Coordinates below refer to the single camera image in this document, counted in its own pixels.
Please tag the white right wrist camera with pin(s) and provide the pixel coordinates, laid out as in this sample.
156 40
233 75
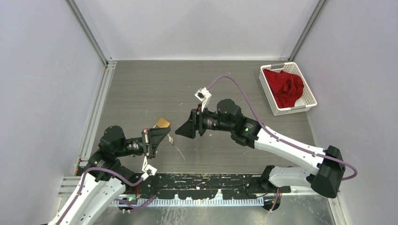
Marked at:
204 96

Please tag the silver key bunch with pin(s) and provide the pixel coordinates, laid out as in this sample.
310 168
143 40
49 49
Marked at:
170 139

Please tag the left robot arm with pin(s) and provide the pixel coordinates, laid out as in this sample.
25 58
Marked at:
104 178

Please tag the aluminium front rail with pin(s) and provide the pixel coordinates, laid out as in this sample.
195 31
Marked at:
192 202

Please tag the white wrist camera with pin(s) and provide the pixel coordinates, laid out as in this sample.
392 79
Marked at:
204 96
147 169

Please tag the large brass padlock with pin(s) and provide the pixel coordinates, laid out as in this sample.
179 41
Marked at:
162 123

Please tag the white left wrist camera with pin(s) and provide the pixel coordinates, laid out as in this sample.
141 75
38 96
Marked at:
147 169

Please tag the red cloth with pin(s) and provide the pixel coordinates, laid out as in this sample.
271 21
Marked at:
286 88

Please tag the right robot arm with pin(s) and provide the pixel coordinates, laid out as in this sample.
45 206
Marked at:
316 168

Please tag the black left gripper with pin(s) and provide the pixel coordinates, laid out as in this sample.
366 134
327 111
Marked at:
153 136

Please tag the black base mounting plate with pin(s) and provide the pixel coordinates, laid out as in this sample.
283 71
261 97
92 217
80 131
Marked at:
201 186

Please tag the white perforated plastic basket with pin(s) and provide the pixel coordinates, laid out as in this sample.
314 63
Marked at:
303 104

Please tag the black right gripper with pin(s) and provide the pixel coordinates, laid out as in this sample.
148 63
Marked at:
195 122

